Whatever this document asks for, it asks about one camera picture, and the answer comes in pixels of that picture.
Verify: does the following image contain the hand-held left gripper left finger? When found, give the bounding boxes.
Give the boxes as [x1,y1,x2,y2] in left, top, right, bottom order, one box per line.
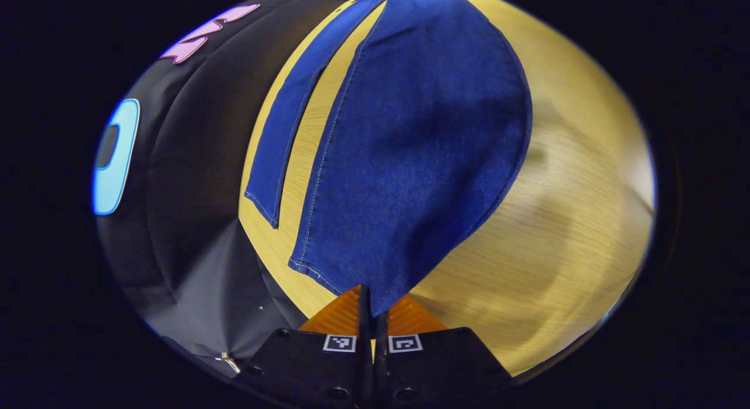
[234,284,374,409]

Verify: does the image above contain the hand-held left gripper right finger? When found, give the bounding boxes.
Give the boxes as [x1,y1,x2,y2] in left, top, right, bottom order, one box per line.
[374,295,513,409]

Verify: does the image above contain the blue denim jeans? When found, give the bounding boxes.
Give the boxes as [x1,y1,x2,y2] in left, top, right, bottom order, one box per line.
[244,0,534,317]

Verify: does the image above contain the small silver clip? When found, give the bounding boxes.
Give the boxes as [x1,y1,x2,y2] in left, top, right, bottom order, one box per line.
[214,352,242,374]

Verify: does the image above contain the black backdrop cloth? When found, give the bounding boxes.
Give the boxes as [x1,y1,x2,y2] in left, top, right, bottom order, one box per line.
[93,0,376,377]

